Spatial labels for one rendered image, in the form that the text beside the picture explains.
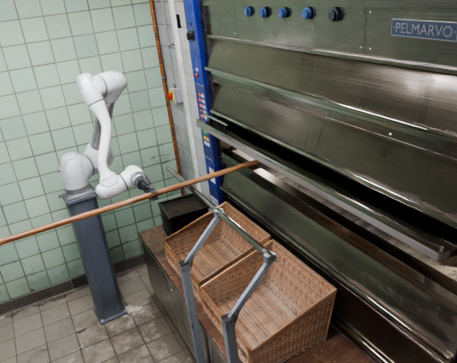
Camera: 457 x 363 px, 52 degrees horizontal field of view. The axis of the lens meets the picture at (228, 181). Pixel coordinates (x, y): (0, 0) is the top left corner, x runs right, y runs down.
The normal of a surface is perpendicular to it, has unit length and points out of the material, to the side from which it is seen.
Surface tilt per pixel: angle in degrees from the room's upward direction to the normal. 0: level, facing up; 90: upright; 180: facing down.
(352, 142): 70
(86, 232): 90
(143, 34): 90
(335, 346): 0
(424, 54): 90
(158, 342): 0
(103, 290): 90
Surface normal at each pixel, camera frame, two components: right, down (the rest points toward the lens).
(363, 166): -0.87, -0.05
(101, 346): -0.11, -0.91
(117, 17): 0.45, 0.32
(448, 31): -0.89, 0.27
